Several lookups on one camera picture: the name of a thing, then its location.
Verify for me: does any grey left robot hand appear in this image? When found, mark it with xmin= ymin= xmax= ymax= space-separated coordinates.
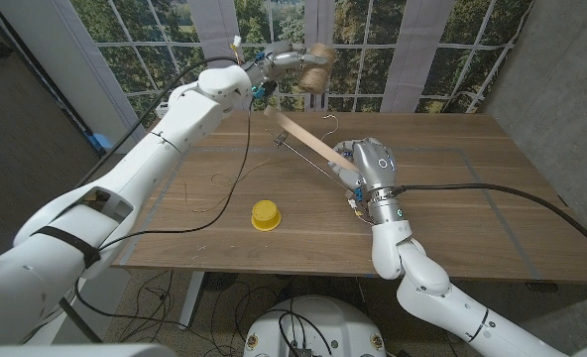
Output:
xmin=246 ymin=40 xmax=330 ymax=88

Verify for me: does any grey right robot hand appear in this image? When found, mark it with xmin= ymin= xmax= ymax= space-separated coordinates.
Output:
xmin=331 ymin=137 xmax=400 ymax=196

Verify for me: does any jute twine spool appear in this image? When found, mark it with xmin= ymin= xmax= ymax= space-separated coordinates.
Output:
xmin=296 ymin=42 xmax=338 ymax=95

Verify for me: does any small metal wire hook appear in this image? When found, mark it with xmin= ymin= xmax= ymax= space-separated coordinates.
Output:
xmin=320 ymin=113 xmax=340 ymax=142

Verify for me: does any thin metal rod with clips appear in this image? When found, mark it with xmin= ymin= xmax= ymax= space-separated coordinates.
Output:
xmin=273 ymin=131 xmax=357 ymax=197

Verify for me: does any wooden stick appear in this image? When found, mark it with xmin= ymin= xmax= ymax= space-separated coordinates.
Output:
xmin=263 ymin=104 xmax=360 ymax=173

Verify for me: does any jute twine strand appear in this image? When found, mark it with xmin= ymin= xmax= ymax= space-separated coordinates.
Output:
xmin=178 ymin=157 xmax=278 ymax=214

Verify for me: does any yellow plastic lid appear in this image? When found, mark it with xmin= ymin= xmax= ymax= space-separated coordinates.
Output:
xmin=251 ymin=199 xmax=283 ymax=233

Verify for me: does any printed window backdrop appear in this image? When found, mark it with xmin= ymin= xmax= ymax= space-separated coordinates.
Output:
xmin=69 ymin=0 xmax=535 ymax=130

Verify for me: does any white robot torso base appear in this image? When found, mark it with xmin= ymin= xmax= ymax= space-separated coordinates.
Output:
xmin=242 ymin=295 xmax=388 ymax=357

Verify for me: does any blue floor object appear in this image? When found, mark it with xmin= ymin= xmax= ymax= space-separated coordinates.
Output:
xmin=87 ymin=132 xmax=114 ymax=152

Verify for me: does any white table leg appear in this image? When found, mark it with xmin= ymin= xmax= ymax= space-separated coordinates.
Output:
xmin=177 ymin=270 xmax=206 ymax=331

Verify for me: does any white robot chest rim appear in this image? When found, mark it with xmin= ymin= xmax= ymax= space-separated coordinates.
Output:
xmin=0 ymin=344 xmax=176 ymax=357

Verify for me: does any thin black cable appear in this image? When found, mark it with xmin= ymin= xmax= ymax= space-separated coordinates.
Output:
xmin=99 ymin=96 xmax=254 ymax=249

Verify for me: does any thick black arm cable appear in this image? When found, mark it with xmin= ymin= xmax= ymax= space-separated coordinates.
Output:
xmin=74 ymin=56 xmax=240 ymax=189
xmin=392 ymin=181 xmax=587 ymax=262

